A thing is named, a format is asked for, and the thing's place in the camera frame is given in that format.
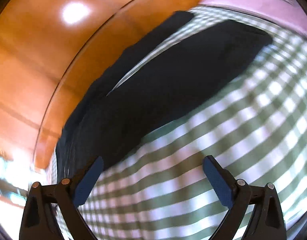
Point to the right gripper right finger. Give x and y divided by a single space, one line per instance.
266 221

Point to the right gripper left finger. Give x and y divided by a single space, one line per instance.
39 222

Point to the black pants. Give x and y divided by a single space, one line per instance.
172 70

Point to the green checkered bed cover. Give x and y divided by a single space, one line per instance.
256 127

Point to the wooden wardrobe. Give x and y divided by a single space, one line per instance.
50 52

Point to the pink pillow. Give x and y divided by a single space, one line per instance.
285 13

